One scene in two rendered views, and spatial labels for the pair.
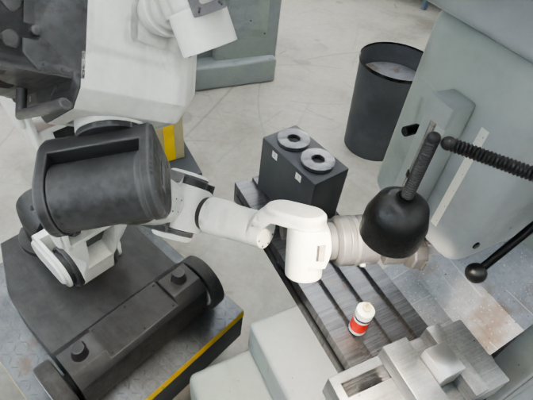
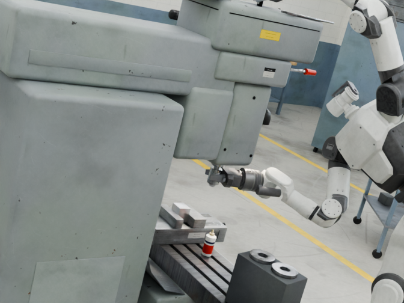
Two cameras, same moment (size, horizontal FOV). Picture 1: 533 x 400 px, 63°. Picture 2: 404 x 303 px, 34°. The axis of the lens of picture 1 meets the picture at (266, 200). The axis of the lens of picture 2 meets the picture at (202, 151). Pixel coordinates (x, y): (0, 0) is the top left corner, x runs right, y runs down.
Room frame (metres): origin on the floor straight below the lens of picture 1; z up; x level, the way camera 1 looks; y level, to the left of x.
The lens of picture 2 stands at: (2.89, -0.63, 1.98)
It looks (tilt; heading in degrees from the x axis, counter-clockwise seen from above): 16 degrees down; 174
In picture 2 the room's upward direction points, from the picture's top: 14 degrees clockwise
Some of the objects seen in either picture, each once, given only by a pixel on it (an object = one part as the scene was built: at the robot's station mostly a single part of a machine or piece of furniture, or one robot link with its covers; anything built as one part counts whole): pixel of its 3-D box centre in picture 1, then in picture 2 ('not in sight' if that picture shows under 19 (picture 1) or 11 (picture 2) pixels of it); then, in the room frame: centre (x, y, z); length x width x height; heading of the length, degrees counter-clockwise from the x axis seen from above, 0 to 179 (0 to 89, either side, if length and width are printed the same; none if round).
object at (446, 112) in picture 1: (423, 163); not in sight; (0.47, -0.21, 1.45); 0.04 x 0.04 x 0.21; 32
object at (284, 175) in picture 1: (300, 176); (266, 288); (0.91, -0.08, 1.00); 0.22 x 0.12 x 0.20; 42
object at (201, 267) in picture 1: (200, 282); not in sight; (0.85, 0.19, 0.50); 0.20 x 0.05 x 0.20; 53
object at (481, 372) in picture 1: (418, 382); (183, 223); (0.39, -0.35, 0.96); 0.35 x 0.15 x 0.11; 120
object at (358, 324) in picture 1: (362, 316); (209, 241); (0.52, -0.25, 0.96); 0.04 x 0.04 x 0.11
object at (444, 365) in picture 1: (439, 365); (180, 211); (0.40, -0.38, 1.01); 0.06 x 0.05 x 0.06; 30
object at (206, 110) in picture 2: not in sight; (187, 114); (0.63, -0.47, 1.47); 0.24 x 0.19 x 0.26; 32
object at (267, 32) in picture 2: not in sight; (250, 27); (0.54, -0.31, 1.81); 0.47 x 0.26 x 0.16; 122
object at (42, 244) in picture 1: (78, 246); not in sight; (0.80, 0.57, 0.68); 0.21 x 0.20 x 0.13; 53
